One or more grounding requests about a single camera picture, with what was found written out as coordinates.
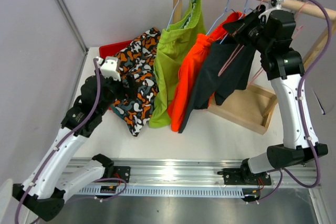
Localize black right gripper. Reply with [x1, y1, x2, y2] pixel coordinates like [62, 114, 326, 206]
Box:
[223, 9, 272, 54]

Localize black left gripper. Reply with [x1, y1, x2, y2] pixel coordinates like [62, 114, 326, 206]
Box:
[97, 73, 139, 115]

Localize pink hanger of camouflage shorts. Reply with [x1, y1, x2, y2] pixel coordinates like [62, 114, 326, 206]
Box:
[218, 0, 264, 77]

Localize blue hanger of black shorts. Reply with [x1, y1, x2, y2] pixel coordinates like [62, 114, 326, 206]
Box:
[219, 0, 259, 45]

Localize orange grey camouflage shorts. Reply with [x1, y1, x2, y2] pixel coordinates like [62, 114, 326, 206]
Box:
[113, 27, 161, 137]

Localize black shorts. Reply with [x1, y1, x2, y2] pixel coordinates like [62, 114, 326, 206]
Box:
[178, 38, 256, 133]

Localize pink hanger of teal shorts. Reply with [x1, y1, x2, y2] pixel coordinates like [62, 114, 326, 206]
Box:
[248, 1, 309, 86]

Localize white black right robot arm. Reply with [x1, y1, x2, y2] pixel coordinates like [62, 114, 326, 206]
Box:
[223, 8, 328, 184]

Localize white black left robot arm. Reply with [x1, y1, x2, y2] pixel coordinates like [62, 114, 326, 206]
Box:
[13, 74, 135, 221]

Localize blue hanger of orange shorts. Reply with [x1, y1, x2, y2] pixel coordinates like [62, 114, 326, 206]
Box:
[206, 0, 234, 36]

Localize lime green shorts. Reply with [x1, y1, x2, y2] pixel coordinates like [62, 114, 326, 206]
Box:
[149, 0, 206, 128]

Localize blue hanger of green shorts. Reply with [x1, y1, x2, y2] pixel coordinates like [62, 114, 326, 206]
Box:
[166, 0, 197, 31]

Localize red plastic bin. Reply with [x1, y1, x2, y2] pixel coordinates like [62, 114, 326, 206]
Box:
[97, 40, 131, 111]

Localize wooden clothes rack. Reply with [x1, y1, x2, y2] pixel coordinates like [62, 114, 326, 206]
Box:
[172, 0, 336, 136]

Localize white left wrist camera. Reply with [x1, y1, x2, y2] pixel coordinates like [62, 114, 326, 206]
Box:
[95, 56, 121, 81]

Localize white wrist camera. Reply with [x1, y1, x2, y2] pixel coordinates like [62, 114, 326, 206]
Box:
[95, 56, 121, 81]
[258, 0, 285, 23]

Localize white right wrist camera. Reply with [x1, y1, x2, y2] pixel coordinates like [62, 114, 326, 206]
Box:
[258, 0, 285, 23]

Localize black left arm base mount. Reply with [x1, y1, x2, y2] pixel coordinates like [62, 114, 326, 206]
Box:
[105, 166, 131, 183]

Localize aluminium mounting rail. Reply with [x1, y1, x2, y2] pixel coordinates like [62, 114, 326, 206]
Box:
[63, 158, 316, 188]

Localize slotted grey cable duct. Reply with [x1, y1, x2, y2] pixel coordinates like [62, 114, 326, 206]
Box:
[77, 185, 258, 198]

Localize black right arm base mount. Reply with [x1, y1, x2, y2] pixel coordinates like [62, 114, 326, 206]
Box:
[217, 168, 272, 186]

